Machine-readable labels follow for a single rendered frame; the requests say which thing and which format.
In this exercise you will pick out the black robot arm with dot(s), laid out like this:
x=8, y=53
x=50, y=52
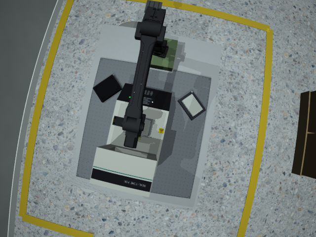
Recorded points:
x=151, y=34

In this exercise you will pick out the white thermal cycler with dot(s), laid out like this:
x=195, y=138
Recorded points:
x=127, y=169

